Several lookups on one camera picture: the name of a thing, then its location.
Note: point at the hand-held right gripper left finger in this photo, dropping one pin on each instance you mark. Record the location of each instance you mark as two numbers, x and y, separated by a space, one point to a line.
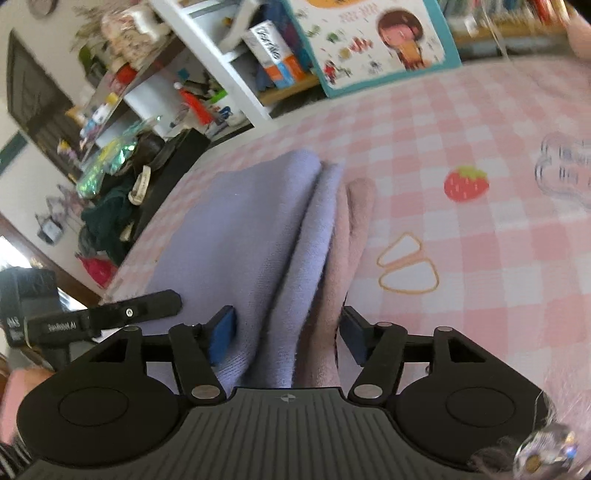
224 334

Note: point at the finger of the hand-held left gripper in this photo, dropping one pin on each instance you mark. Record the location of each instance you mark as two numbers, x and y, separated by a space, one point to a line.
138 309

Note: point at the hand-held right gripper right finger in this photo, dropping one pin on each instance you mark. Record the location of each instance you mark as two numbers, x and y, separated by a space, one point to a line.
353 334

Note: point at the pink and purple sweater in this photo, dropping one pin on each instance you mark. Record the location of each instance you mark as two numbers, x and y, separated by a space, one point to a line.
240 230

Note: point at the red bag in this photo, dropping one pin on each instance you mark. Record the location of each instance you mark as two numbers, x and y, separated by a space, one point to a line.
97 272

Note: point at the dark green cloth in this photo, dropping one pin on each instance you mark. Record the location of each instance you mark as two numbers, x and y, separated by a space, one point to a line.
111 217

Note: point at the iridescent foil bag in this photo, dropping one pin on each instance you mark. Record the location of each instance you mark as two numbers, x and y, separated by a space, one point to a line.
104 166

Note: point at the black box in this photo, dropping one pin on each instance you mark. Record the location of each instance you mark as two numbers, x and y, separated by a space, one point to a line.
180 157

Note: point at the dark brown hat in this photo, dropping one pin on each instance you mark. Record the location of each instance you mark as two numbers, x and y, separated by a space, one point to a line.
147 150

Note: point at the person's striped clothing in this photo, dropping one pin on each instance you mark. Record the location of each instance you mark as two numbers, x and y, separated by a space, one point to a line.
9 457

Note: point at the red tassel ornament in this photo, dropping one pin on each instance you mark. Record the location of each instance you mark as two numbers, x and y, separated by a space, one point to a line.
198 108

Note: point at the clear crystal tassel charm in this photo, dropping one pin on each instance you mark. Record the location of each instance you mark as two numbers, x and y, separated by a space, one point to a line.
538 459

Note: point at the green potted plant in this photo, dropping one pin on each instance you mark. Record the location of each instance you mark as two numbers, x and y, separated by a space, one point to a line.
90 55

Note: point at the wooden and white bookshelf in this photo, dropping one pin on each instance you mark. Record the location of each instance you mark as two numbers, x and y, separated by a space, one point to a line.
221 69

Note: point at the floral cat figurine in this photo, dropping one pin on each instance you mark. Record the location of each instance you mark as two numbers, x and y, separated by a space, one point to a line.
124 32

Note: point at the white and orange carton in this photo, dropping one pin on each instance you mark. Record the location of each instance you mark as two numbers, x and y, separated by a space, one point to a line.
274 53

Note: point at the teal children's picture book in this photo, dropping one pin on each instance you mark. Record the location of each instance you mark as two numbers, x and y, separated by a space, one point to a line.
360 46

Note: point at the pink plush toy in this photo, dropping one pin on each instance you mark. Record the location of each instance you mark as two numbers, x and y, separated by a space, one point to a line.
581 34

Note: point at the round wall clock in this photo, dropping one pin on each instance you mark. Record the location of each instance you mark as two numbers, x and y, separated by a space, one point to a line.
42 5

